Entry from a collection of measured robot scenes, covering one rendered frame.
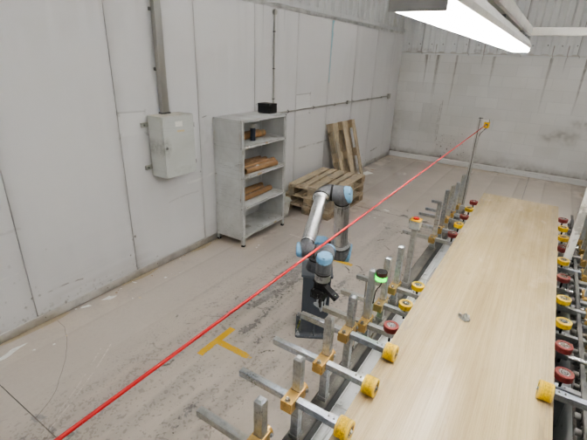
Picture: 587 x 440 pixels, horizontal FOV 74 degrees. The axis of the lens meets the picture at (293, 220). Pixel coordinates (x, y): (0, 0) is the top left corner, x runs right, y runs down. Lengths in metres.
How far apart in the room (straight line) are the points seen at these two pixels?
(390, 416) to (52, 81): 3.25
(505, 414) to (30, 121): 3.51
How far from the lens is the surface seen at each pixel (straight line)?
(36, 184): 3.71
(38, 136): 3.67
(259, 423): 1.52
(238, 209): 4.79
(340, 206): 2.75
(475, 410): 1.93
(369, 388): 1.79
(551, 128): 9.83
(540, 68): 9.77
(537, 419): 2.02
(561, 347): 2.48
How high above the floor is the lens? 2.21
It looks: 22 degrees down
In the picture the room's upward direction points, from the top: 2 degrees clockwise
